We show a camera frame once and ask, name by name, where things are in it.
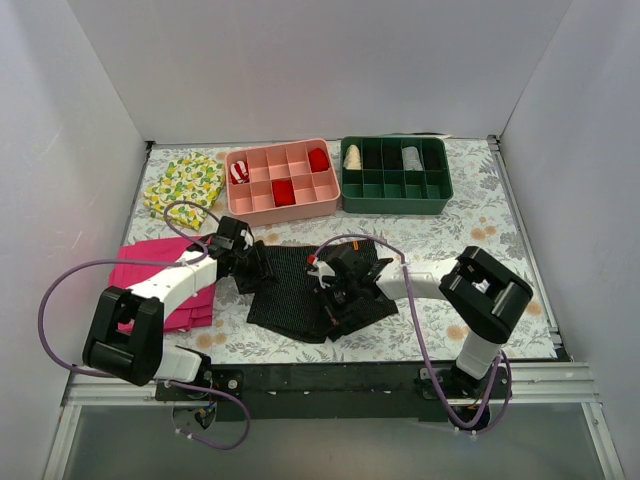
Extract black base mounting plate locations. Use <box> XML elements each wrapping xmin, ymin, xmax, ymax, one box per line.
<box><xmin>155</xmin><ymin>361</ymin><xmax>486</xmax><ymax>422</ymax></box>

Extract red rolled cloth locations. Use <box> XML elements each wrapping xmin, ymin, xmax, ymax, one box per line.
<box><xmin>308</xmin><ymin>148</ymin><xmax>330</xmax><ymax>173</ymax></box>
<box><xmin>272</xmin><ymin>179</ymin><xmax>296</xmax><ymax>208</ymax></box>

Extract grey rolled cloth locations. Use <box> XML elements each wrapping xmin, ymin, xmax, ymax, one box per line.
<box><xmin>401</xmin><ymin>146</ymin><xmax>423</xmax><ymax>171</ymax></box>

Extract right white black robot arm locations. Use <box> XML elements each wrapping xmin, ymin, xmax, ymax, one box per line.
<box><xmin>306</xmin><ymin>243</ymin><xmax>533</xmax><ymax>398</ymax></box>

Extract pink divided organizer box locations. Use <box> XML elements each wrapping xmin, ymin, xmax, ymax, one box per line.
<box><xmin>225</xmin><ymin>139</ymin><xmax>341</xmax><ymax>226</ymax></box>

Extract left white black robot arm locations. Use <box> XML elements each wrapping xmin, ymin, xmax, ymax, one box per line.
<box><xmin>82</xmin><ymin>216</ymin><xmax>275</xmax><ymax>400</ymax></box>

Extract red rolled cloth back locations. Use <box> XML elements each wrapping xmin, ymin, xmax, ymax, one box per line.
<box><xmin>308</xmin><ymin>148</ymin><xmax>330</xmax><ymax>173</ymax></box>

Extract green divided organizer box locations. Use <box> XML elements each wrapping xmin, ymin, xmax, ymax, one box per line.
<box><xmin>340</xmin><ymin>136</ymin><xmax>454</xmax><ymax>215</ymax></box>

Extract red rolled cloth front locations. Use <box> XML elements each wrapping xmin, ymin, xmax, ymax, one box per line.
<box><xmin>272</xmin><ymin>179</ymin><xmax>296</xmax><ymax>208</ymax></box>

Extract red white striped rolled sock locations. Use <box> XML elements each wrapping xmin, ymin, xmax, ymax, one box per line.
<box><xmin>229</xmin><ymin>160</ymin><xmax>250</xmax><ymax>185</ymax></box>

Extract lemon print folded cloth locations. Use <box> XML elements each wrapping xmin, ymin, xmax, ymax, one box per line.
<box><xmin>144</xmin><ymin>152</ymin><xmax>226</xmax><ymax>217</ymax></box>

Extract black striped underwear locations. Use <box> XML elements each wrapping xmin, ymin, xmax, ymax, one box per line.
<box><xmin>247</xmin><ymin>246</ymin><xmax>398</xmax><ymax>344</ymax></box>

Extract magenta folded cloth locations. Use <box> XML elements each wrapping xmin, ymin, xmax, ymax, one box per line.
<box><xmin>108</xmin><ymin>237</ymin><xmax>215</xmax><ymax>333</ymax></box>

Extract cream rolled cloth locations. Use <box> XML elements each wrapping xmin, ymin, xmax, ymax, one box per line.
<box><xmin>343</xmin><ymin>145</ymin><xmax>363</xmax><ymax>170</ymax></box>

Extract aluminium frame rail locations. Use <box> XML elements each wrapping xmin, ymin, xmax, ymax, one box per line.
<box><xmin>44</xmin><ymin>362</ymin><xmax>624</xmax><ymax>479</ymax></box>

